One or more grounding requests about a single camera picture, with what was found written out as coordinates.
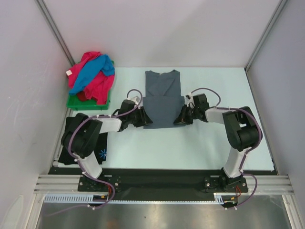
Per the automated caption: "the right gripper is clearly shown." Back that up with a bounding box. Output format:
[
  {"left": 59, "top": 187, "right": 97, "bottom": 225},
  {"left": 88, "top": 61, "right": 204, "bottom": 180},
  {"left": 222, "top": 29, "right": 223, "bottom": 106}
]
[{"left": 174, "top": 104, "right": 200, "bottom": 125}]

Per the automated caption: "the green plastic bin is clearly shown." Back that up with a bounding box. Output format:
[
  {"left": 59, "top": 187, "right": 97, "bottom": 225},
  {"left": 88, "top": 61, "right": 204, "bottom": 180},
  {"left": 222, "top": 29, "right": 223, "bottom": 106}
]
[{"left": 67, "top": 89, "right": 111, "bottom": 111}]

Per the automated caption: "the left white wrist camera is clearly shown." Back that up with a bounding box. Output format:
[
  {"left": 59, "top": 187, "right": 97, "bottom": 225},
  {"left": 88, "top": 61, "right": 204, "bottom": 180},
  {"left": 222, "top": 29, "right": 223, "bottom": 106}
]
[{"left": 130, "top": 96, "right": 142, "bottom": 105}]

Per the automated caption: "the grey t shirt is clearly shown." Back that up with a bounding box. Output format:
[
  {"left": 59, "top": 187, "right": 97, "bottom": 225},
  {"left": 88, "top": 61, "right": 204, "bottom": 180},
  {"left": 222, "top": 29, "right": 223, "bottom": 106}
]
[{"left": 143, "top": 70, "right": 184, "bottom": 129}]

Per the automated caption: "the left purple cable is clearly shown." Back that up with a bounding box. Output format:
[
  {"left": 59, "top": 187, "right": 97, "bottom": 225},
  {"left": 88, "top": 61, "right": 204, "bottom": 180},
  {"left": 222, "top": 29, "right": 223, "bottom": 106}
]
[{"left": 45, "top": 89, "right": 143, "bottom": 217}]

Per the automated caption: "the left aluminium corner post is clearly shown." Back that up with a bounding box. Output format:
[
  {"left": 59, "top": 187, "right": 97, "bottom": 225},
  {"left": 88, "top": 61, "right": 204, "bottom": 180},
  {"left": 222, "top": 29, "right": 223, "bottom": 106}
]
[{"left": 35, "top": 0, "right": 75, "bottom": 66}]

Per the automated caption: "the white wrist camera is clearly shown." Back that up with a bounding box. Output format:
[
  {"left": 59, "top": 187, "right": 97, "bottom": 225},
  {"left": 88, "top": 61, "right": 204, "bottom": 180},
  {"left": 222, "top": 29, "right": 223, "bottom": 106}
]
[
  {"left": 185, "top": 93, "right": 195, "bottom": 109},
  {"left": 130, "top": 96, "right": 142, "bottom": 105}
]

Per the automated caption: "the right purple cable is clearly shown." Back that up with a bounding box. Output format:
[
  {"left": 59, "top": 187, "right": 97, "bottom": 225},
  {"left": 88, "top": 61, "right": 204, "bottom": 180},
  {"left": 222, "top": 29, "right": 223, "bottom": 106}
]
[{"left": 188, "top": 87, "right": 263, "bottom": 211}]

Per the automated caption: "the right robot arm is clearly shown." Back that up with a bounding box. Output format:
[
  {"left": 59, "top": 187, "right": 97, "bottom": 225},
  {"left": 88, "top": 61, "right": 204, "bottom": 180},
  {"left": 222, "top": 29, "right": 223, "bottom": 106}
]
[{"left": 173, "top": 94, "right": 263, "bottom": 191}]

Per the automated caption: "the aluminium frame rail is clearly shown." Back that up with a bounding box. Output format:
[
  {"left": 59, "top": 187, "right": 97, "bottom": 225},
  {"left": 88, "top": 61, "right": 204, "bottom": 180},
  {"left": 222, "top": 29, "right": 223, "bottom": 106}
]
[{"left": 34, "top": 175, "right": 294, "bottom": 195}]

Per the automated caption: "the right aluminium corner post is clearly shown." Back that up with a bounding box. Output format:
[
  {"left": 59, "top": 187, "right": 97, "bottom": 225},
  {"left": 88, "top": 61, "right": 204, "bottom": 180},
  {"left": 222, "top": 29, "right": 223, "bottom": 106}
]
[{"left": 244, "top": 0, "right": 289, "bottom": 74}]

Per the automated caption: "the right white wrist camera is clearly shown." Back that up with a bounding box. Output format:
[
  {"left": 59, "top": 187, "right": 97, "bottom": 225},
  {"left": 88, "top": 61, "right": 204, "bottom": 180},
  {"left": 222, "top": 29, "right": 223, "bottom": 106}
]
[{"left": 185, "top": 93, "right": 195, "bottom": 109}]

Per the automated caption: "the purple cable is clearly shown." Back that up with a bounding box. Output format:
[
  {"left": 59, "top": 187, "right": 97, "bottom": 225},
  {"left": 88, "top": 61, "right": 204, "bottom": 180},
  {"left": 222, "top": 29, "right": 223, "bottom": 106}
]
[
  {"left": 188, "top": 87, "right": 263, "bottom": 211},
  {"left": 45, "top": 89, "right": 143, "bottom": 217}
]

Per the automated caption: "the white slotted cable duct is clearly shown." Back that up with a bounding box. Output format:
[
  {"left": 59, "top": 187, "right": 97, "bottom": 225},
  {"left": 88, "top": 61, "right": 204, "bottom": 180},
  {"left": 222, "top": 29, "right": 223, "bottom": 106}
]
[{"left": 43, "top": 194, "right": 229, "bottom": 205}]

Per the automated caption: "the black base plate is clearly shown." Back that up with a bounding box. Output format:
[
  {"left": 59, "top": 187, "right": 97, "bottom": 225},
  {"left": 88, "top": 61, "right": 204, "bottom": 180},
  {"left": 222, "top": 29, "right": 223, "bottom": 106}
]
[{"left": 48, "top": 167, "right": 277, "bottom": 201}]

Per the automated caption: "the folded black t shirt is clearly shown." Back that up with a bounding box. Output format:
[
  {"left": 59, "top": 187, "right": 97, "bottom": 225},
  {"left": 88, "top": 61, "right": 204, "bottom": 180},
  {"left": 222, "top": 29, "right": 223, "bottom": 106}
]
[{"left": 59, "top": 113, "right": 108, "bottom": 165}]

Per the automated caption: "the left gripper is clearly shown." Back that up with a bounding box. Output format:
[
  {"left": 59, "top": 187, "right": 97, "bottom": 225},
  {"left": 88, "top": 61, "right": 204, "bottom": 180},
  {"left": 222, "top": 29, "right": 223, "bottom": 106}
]
[{"left": 127, "top": 106, "right": 152, "bottom": 128}]

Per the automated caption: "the aluminium corner post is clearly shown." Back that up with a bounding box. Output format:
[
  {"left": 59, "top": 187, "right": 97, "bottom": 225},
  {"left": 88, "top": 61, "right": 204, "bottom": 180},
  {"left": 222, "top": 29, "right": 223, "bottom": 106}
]
[
  {"left": 35, "top": 0, "right": 75, "bottom": 66},
  {"left": 244, "top": 0, "right": 289, "bottom": 74}
]

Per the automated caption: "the blue t shirt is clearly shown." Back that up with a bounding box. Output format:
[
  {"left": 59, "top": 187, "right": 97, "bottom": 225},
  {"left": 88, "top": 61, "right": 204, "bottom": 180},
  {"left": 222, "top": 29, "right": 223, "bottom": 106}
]
[{"left": 69, "top": 55, "right": 115, "bottom": 95}]

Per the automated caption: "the pink t shirt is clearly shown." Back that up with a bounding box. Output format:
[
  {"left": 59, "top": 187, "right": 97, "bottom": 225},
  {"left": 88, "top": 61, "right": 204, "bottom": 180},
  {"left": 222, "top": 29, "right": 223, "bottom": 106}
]
[{"left": 66, "top": 51, "right": 115, "bottom": 105}]

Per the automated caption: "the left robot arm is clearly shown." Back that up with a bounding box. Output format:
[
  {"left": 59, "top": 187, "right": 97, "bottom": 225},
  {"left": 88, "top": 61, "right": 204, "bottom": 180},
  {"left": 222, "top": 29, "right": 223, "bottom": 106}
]
[{"left": 61, "top": 99, "right": 153, "bottom": 191}]

